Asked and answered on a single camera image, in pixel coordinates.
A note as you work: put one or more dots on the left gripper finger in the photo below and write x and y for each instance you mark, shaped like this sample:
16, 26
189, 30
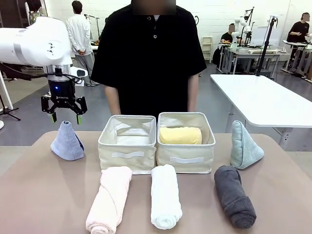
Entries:
81, 106
46, 104

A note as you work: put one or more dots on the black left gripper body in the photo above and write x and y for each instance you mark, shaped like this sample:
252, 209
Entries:
61, 91

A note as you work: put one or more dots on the blue cone-folded towel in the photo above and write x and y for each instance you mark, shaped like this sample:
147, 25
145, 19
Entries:
66, 143

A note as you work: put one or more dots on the pink towel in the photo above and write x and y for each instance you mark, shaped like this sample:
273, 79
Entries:
111, 197

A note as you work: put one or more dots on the white towel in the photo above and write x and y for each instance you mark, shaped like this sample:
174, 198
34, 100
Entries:
165, 195

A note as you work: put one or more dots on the mint cone-folded towel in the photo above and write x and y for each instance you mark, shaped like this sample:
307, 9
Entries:
245, 151

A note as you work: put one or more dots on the dark grey towel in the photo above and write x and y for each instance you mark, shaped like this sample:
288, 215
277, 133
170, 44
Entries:
232, 195

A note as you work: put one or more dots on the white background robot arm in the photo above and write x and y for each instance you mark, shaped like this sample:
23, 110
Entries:
241, 23

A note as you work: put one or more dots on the person's left forearm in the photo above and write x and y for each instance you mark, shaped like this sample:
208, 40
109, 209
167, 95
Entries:
192, 95

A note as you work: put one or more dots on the person's right forearm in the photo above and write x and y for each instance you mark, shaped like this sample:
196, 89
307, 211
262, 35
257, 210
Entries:
112, 100

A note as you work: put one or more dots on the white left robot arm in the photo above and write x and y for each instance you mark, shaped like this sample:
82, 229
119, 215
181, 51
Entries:
36, 41

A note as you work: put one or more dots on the black floor tripod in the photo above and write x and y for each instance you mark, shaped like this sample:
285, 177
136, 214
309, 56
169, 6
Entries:
8, 112

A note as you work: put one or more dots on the man in white shirt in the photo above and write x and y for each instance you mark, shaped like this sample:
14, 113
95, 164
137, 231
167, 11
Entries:
79, 34

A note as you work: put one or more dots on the cream fabric storage box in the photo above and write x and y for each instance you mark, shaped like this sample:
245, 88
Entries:
185, 158
126, 158

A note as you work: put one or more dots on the person's black shirt torso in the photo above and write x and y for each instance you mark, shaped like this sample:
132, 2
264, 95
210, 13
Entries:
148, 68

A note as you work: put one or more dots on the figure in floral shirt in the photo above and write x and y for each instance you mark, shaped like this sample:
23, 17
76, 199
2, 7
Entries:
34, 6

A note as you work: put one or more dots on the yellow rolled towel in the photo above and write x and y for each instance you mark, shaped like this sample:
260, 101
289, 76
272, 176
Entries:
180, 135

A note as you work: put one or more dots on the white shelf rack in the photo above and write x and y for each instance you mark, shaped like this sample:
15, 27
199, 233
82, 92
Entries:
207, 48

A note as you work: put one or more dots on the black backpack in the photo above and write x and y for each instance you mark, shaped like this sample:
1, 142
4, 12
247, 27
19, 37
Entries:
216, 56

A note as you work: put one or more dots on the seated person in black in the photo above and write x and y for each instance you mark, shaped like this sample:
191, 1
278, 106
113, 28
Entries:
228, 36

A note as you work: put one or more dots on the grey background work table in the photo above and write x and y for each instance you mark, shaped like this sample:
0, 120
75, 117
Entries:
243, 54

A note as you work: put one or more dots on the white side table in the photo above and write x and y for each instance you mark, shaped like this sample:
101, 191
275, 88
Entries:
263, 97

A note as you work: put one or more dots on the standing person in black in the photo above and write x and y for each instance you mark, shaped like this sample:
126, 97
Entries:
298, 30

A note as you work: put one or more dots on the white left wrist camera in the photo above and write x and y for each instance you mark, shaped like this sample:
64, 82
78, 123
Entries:
81, 72

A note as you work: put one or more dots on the white stand post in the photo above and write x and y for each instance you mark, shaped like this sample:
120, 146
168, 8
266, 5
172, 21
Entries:
6, 92

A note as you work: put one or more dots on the black camera pole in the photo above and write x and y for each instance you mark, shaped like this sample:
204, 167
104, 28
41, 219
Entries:
265, 46

